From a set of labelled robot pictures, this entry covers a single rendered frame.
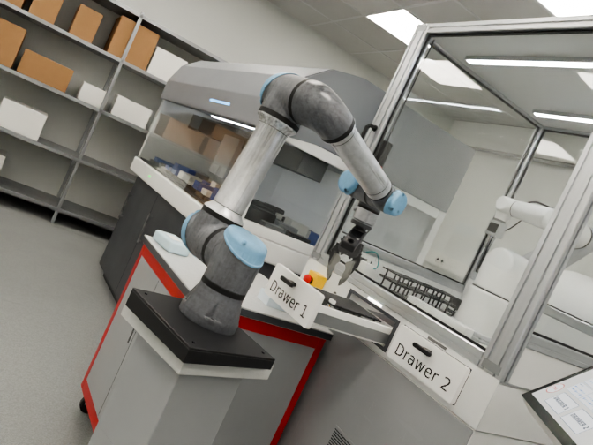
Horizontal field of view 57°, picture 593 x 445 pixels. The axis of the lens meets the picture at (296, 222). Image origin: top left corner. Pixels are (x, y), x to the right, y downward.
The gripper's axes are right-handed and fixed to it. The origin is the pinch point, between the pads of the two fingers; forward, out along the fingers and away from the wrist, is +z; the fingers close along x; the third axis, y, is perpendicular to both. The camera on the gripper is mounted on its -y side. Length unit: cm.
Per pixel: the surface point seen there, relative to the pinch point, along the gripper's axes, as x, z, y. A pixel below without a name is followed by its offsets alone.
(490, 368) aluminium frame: -49, 0, -20
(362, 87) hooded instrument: 34, -77, 82
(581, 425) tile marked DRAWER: -59, -4, -64
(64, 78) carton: 304, -22, 244
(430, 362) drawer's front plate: -36.4, 8.3, -8.7
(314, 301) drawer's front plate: 1.1, 6.6, -15.8
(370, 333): -17.4, 10.7, 2.1
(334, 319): -6.0, 9.8, -8.7
